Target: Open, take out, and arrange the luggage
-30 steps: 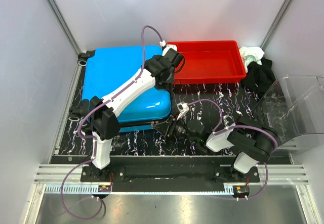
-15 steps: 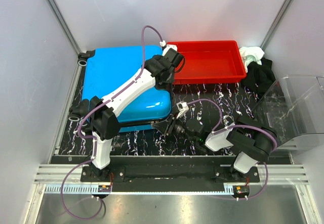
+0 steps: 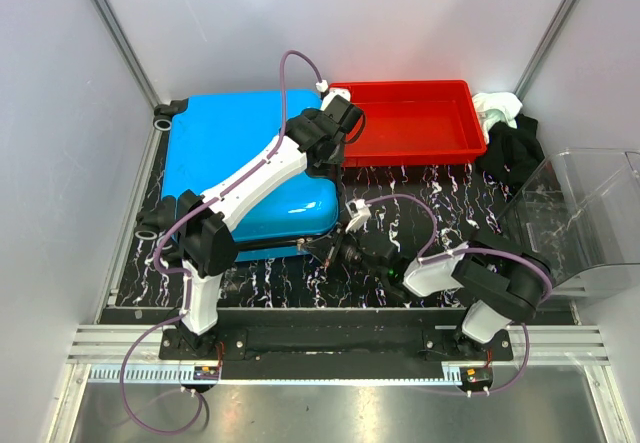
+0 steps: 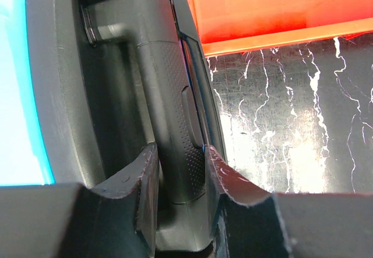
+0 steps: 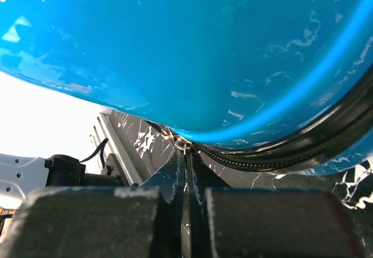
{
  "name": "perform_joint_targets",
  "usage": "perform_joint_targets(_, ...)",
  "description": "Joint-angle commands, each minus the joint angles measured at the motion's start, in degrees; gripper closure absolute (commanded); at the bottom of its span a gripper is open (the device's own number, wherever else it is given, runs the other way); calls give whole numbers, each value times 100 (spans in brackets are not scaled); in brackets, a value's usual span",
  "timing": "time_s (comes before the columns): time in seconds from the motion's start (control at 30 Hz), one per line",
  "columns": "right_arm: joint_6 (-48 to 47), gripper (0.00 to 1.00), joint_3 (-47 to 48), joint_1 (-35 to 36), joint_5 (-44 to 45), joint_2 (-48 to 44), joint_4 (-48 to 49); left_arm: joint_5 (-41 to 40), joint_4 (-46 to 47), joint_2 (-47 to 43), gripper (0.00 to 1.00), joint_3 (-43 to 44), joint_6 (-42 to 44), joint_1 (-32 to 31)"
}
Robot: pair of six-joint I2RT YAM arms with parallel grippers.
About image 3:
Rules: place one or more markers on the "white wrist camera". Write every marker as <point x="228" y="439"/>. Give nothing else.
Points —
<point x="333" y="93"/>
<point x="359" y="213"/>

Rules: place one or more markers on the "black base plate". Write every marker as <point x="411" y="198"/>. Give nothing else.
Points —
<point x="351" y="367"/>

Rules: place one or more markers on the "red plastic bin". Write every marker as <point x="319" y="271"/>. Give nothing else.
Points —
<point x="414" y="123"/>

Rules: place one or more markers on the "black cloth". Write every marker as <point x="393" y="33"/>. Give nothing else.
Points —
<point x="512" y="154"/>

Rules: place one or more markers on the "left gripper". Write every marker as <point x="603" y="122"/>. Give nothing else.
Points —
<point x="338" y="161"/>

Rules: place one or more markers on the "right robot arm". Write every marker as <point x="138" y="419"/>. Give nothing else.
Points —
<point x="506" y="281"/>

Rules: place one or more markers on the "clear plastic container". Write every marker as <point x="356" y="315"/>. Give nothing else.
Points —
<point x="580" y="211"/>

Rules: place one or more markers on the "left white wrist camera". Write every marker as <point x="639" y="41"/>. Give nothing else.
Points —
<point x="333" y="93"/>

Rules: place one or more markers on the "blue hard-shell suitcase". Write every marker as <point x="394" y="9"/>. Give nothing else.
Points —
<point x="216" y="135"/>

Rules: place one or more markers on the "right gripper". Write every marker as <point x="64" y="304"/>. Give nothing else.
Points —
<point x="323" y="247"/>

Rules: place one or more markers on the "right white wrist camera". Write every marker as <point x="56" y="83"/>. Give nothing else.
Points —
<point x="359" y="213"/>

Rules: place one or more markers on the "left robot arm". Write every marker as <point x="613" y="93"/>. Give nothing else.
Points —
<point x="206" y="222"/>

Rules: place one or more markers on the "white cloth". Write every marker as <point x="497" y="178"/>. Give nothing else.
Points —
<point x="498" y="107"/>

